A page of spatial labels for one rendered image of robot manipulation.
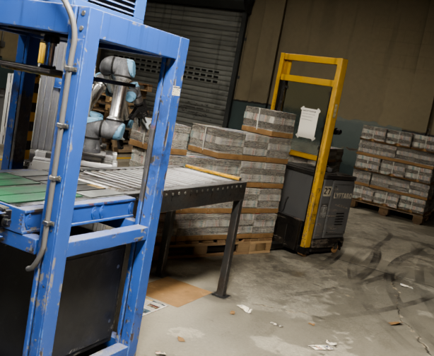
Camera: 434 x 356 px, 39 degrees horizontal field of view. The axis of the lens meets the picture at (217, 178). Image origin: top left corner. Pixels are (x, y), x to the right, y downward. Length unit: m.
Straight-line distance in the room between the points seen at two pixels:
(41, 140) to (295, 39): 8.14
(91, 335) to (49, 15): 1.37
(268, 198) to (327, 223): 0.78
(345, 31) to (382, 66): 0.95
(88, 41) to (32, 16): 0.26
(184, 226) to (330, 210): 1.68
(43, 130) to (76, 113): 2.06
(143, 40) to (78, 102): 0.42
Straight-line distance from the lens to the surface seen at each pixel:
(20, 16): 2.41
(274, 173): 5.43
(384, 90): 11.18
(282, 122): 5.39
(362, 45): 11.37
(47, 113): 4.24
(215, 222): 5.05
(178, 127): 4.58
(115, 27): 2.31
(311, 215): 5.66
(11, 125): 3.26
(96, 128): 4.03
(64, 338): 2.66
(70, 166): 2.22
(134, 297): 2.84
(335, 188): 5.91
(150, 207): 2.72
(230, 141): 4.96
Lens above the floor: 1.33
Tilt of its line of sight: 8 degrees down
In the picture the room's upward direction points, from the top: 10 degrees clockwise
